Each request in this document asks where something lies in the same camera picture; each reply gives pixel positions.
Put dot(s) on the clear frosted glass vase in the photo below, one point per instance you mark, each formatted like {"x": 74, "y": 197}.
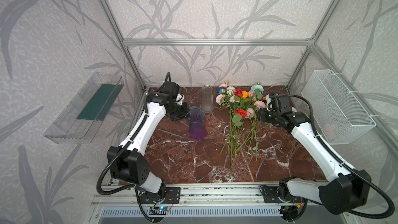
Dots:
{"x": 207, "y": 99}

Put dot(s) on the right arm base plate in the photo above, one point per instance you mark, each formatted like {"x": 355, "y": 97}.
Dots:
{"x": 278, "y": 194}

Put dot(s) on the mixed artificial flower pile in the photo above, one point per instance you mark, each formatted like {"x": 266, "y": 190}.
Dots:
{"x": 232, "y": 99}

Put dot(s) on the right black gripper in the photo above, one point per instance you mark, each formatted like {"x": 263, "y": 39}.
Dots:
{"x": 266, "y": 115}

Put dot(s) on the purple glass vase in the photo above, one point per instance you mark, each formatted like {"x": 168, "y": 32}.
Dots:
{"x": 197, "y": 130}

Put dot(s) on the red rose stem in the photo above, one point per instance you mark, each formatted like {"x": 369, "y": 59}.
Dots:
{"x": 236, "y": 127}

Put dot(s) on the light blue flower stem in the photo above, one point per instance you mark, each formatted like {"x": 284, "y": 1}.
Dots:
{"x": 255, "y": 97}

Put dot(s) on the aluminium front rail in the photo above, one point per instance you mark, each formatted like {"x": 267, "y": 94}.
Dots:
{"x": 206, "y": 194}

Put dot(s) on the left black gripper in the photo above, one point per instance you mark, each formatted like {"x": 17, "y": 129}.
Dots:
{"x": 181, "y": 112}

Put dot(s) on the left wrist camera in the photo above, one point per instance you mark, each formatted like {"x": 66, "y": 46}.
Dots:
{"x": 179, "y": 99}

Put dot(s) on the white wire mesh basket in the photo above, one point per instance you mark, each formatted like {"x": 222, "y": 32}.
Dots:
{"x": 339, "y": 115}

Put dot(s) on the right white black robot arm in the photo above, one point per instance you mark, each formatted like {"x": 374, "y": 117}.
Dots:
{"x": 345, "y": 188}

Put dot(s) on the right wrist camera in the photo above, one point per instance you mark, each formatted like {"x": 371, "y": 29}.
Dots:
{"x": 267, "y": 100}

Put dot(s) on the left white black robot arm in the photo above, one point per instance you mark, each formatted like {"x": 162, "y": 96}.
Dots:
{"x": 127, "y": 162}

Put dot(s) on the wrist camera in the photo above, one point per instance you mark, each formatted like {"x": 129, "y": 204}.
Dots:
{"x": 179, "y": 99}
{"x": 267, "y": 100}

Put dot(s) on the clear plastic wall bin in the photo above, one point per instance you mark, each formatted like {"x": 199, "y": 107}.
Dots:
{"x": 80, "y": 121}

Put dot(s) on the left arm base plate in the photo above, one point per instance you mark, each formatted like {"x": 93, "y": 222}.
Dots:
{"x": 168, "y": 195}

